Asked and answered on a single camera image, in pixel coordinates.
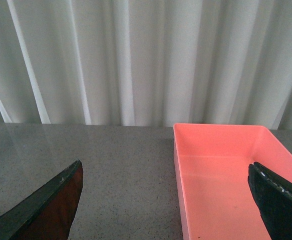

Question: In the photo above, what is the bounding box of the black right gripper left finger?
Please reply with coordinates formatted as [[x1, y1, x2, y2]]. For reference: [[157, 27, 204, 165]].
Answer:
[[0, 160, 83, 240]]

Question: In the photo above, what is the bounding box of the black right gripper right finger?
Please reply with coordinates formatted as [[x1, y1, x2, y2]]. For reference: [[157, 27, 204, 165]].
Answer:
[[247, 162, 292, 240]]

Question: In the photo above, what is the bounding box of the pink plastic bin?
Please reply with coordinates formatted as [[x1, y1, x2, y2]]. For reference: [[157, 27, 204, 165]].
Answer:
[[173, 123, 292, 240]]

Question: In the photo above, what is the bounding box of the white pleated curtain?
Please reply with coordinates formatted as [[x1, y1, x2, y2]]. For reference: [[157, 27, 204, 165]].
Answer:
[[0, 0, 292, 130]]

